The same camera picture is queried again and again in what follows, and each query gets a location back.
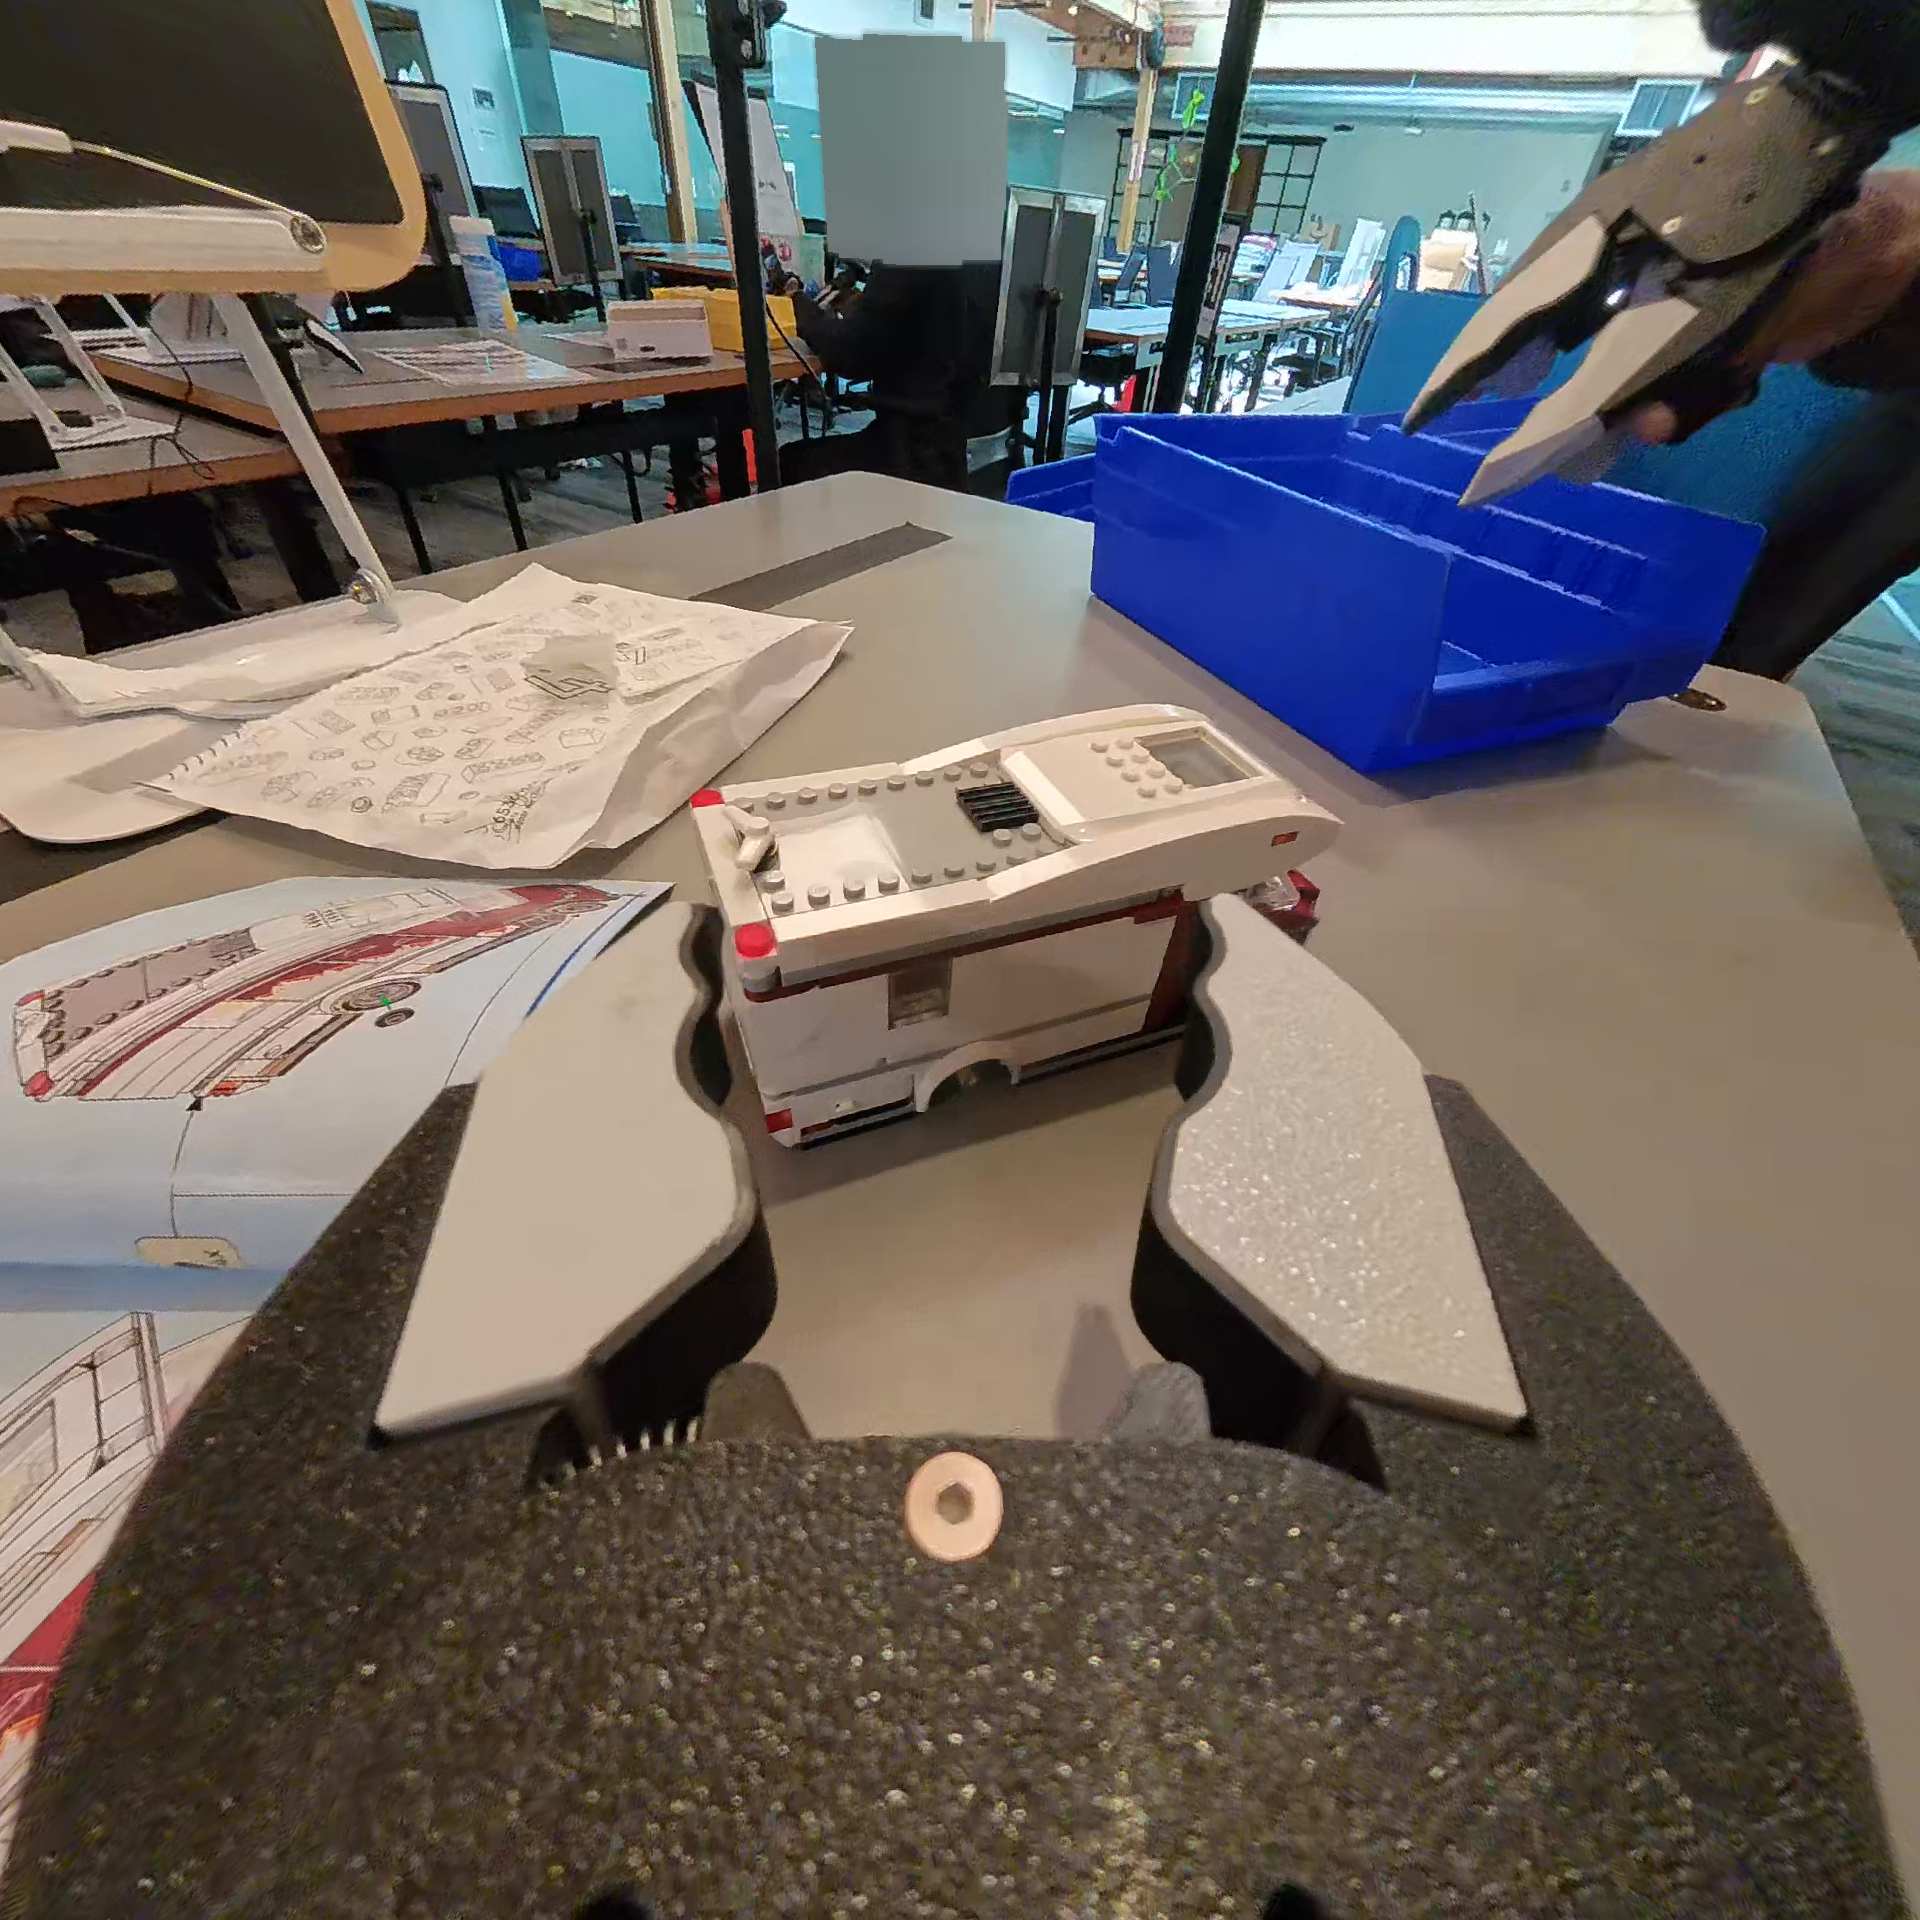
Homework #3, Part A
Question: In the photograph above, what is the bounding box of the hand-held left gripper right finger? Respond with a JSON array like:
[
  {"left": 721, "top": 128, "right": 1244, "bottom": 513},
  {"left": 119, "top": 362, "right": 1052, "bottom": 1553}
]
[{"left": 1130, "top": 893, "right": 1534, "bottom": 1452}]

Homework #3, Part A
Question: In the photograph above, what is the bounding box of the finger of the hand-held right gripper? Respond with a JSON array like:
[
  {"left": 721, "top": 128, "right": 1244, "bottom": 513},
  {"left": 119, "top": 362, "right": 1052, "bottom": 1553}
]
[
  {"left": 1457, "top": 297, "right": 1700, "bottom": 510},
  {"left": 1401, "top": 213, "right": 1625, "bottom": 438}
]

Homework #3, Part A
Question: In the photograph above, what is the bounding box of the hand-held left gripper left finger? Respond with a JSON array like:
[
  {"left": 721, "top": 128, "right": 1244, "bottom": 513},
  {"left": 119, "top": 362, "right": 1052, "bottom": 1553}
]
[{"left": 372, "top": 903, "right": 778, "bottom": 1444}]

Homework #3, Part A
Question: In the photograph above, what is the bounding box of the white toy brick model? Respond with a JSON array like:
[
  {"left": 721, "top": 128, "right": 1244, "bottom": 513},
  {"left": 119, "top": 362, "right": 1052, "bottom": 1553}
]
[{"left": 691, "top": 702, "right": 1346, "bottom": 1153}]

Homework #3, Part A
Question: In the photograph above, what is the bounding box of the person's right forearm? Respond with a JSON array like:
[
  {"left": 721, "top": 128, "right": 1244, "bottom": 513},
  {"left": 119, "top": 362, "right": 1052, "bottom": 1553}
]
[{"left": 1711, "top": 346, "right": 1920, "bottom": 680}]

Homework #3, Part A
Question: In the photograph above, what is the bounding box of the person's right hand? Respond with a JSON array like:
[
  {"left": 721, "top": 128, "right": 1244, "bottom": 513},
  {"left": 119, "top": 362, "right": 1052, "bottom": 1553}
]
[{"left": 1746, "top": 170, "right": 1920, "bottom": 380}]

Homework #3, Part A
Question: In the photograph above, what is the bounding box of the blue chair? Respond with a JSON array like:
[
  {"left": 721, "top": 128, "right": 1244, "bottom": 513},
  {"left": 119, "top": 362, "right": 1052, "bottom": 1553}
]
[{"left": 1343, "top": 288, "right": 1520, "bottom": 415}]

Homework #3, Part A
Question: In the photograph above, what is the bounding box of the blue plastic bin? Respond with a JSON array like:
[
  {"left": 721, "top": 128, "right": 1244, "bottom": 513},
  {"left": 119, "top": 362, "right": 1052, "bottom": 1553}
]
[{"left": 1007, "top": 407, "right": 1769, "bottom": 776}]

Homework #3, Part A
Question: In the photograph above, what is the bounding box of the black metal pole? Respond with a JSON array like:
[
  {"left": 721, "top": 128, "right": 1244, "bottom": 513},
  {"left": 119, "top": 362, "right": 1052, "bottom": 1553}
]
[
  {"left": 1152, "top": 0, "right": 1265, "bottom": 415},
  {"left": 702, "top": 0, "right": 784, "bottom": 490}
]

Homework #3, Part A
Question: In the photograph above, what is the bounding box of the instruction booklet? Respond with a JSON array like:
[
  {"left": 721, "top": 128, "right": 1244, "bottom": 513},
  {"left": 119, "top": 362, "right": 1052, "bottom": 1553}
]
[{"left": 0, "top": 877, "right": 675, "bottom": 1854}]

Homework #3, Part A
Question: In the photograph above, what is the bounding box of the printed white paper bag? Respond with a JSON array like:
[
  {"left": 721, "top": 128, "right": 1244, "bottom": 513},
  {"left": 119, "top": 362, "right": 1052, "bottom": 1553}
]
[{"left": 151, "top": 583, "right": 857, "bottom": 874}]

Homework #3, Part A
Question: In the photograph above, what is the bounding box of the upright monitor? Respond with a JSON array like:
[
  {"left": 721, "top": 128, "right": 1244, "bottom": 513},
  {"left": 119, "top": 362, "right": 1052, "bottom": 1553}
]
[
  {"left": 998, "top": 184, "right": 1112, "bottom": 389},
  {"left": 519, "top": 132, "right": 627, "bottom": 288}
]

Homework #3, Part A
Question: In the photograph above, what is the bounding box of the small clear plastic bag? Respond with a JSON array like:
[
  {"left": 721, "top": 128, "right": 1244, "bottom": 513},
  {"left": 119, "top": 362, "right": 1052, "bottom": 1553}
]
[{"left": 522, "top": 630, "right": 627, "bottom": 704}]

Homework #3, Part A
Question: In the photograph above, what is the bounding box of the grey tape strip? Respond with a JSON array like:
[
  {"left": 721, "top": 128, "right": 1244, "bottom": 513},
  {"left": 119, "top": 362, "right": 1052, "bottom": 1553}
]
[{"left": 695, "top": 518, "right": 956, "bottom": 615}]

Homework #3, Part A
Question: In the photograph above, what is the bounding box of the white tablet stand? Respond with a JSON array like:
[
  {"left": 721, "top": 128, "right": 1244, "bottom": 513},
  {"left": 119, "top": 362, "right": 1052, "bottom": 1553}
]
[{"left": 0, "top": 293, "right": 409, "bottom": 695}]

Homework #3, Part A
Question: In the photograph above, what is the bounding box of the yellow plastic bin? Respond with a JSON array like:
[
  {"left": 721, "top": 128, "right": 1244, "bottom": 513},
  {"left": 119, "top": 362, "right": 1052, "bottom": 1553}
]
[{"left": 695, "top": 285, "right": 801, "bottom": 356}]

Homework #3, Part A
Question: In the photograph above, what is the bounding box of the wooden desk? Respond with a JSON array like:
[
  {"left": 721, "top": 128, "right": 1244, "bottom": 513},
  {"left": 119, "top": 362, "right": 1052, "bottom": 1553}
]
[{"left": 87, "top": 317, "right": 825, "bottom": 569}]

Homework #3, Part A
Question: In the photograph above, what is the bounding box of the white plastic bottle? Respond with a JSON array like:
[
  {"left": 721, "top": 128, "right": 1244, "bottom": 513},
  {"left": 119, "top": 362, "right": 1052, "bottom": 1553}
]
[{"left": 448, "top": 213, "right": 519, "bottom": 333}]

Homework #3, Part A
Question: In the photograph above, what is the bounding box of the white-framed tablet screen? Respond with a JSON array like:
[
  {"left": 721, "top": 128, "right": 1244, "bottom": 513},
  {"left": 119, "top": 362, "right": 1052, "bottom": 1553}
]
[{"left": 0, "top": 0, "right": 433, "bottom": 297}]

